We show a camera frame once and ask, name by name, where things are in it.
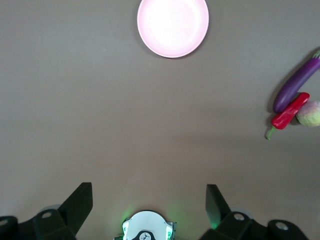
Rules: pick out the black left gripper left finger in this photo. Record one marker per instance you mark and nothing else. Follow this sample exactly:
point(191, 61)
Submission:
point(50, 225)

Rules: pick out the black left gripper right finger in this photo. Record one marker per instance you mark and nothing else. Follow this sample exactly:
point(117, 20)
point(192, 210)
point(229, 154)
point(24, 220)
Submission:
point(237, 227)

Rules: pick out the red chili pepper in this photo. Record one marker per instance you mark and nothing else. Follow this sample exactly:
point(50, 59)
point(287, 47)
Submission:
point(287, 113)

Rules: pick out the yellow-pink peach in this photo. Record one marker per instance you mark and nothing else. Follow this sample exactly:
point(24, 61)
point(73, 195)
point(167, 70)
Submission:
point(311, 115)

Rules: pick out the purple eggplant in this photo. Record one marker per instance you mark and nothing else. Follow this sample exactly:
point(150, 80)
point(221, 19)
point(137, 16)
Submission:
point(295, 82)

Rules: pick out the brown table cloth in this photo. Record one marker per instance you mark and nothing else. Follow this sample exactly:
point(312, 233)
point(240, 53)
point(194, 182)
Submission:
point(100, 112)

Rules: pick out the pink round plate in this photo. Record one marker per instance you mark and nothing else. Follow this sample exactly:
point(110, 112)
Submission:
point(172, 27)

